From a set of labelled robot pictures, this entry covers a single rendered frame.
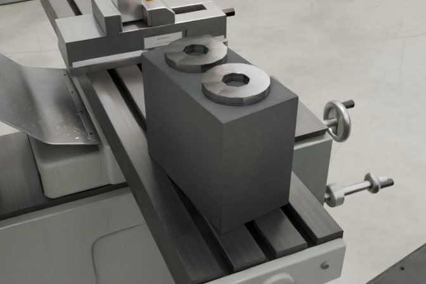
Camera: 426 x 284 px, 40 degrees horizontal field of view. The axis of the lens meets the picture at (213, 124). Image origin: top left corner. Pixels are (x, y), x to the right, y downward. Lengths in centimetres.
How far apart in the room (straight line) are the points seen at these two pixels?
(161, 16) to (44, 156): 37
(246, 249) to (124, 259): 61
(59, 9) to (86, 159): 49
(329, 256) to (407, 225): 148
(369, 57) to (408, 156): 91
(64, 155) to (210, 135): 49
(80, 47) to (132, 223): 39
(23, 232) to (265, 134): 64
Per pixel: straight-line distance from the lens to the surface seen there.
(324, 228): 85
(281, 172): 82
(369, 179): 160
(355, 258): 214
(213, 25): 127
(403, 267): 132
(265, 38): 350
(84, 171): 119
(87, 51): 121
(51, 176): 118
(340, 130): 160
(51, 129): 115
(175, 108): 81
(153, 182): 91
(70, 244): 129
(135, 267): 140
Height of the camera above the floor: 153
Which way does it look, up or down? 34 degrees down
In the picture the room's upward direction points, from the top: straight up
